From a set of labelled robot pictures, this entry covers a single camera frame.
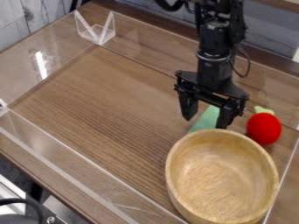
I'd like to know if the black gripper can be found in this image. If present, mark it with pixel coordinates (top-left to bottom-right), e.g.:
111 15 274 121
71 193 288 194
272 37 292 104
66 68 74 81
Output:
174 52 249 129

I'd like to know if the wooden bowl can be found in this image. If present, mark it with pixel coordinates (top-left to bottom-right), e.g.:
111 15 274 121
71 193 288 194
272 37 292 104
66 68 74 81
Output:
165 129 280 224

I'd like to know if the clear acrylic tray wall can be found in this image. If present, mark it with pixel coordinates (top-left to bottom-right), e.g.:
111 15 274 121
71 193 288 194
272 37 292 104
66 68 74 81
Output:
0 105 187 224

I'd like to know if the black metal device base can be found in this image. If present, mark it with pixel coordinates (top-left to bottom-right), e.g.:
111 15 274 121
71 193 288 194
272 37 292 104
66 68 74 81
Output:
0 198 69 224

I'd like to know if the green foam block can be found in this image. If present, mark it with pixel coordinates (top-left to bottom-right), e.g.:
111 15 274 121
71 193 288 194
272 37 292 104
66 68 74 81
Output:
189 106 221 133

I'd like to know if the clear acrylic corner bracket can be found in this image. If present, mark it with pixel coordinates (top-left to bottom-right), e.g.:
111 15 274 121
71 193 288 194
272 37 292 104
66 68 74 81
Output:
74 10 117 46

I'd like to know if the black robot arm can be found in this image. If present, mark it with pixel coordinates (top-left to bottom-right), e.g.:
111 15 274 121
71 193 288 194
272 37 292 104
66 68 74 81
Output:
155 0 249 129

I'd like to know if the black cable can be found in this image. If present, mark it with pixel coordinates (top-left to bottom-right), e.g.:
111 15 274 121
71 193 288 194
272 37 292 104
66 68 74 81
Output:
0 195 43 224

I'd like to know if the red plush strawberry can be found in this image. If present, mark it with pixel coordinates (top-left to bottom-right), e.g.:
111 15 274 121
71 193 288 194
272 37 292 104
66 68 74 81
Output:
248 106 282 145

